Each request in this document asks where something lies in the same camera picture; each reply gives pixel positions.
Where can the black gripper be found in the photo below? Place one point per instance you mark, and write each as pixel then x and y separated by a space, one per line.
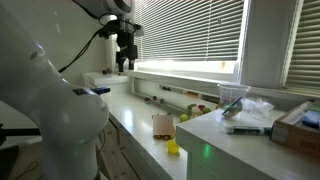
pixel 126 46

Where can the green white marker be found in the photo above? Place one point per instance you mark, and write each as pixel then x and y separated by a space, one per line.
pixel 248 130

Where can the mirror panel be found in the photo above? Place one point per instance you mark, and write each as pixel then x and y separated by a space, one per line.
pixel 166 95

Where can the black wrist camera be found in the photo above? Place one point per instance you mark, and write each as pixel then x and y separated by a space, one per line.
pixel 128 28

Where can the green spiky ball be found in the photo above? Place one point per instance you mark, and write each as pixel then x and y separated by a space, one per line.
pixel 207 110

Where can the narrow white window blind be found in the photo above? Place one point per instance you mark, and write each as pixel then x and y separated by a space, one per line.
pixel 305 46

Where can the black stereo camera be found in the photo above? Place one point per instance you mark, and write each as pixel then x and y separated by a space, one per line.
pixel 101 90

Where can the orange toy car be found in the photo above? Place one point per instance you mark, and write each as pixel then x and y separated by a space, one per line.
pixel 163 126

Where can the wide white window blind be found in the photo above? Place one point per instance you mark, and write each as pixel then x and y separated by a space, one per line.
pixel 190 30

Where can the clear plastic cup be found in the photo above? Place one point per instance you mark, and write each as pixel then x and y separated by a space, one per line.
pixel 233 93

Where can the yellow plastic bowl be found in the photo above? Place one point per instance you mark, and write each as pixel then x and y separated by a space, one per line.
pixel 173 146

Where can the yellow-green tennis ball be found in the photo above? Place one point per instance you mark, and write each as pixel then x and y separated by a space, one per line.
pixel 184 117

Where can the magenta plastic bowl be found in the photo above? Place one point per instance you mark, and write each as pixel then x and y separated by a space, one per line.
pixel 201 107

